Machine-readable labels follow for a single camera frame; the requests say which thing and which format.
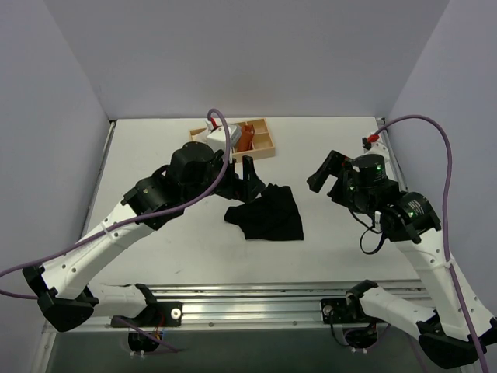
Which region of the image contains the black underwear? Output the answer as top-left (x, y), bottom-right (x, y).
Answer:
top-left (224, 183), bottom-right (304, 242)

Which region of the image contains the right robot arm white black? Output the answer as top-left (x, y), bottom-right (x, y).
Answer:
top-left (307, 151), bottom-right (496, 369)

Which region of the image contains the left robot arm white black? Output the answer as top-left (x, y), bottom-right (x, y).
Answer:
top-left (23, 141), bottom-right (266, 333)

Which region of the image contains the wooden compartment tray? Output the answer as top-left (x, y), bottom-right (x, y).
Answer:
top-left (189, 118), bottom-right (276, 162)

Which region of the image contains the orange rolled cloth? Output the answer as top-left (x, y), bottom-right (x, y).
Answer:
top-left (236, 124), bottom-right (255, 152)

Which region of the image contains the grey rolled cloth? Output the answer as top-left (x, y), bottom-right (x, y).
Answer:
top-left (228, 124), bottom-right (242, 148)

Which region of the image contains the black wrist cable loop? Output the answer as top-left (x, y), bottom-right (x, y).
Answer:
top-left (359, 213), bottom-right (389, 256)

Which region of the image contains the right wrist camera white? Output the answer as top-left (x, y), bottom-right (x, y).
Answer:
top-left (362, 134), bottom-right (390, 162)

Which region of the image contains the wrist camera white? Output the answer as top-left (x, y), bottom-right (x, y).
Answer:
top-left (362, 134), bottom-right (390, 162)
top-left (205, 119), bottom-right (236, 158)

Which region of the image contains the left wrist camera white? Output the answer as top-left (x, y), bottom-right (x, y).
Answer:
top-left (205, 119), bottom-right (236, 158)

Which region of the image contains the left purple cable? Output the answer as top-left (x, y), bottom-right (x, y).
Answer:
top-left (0, 108), bottom-right (234, 300)

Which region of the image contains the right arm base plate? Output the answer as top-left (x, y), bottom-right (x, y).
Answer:
top-left (320, 298), bottom-right (374, 325)

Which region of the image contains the aluminium frame rail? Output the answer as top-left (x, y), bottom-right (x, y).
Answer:
top-left (40, 281), bottom-right (463, 335)

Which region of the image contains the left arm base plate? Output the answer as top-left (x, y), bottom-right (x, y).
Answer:
top-left (121, 301), bottom-right (183, 328)

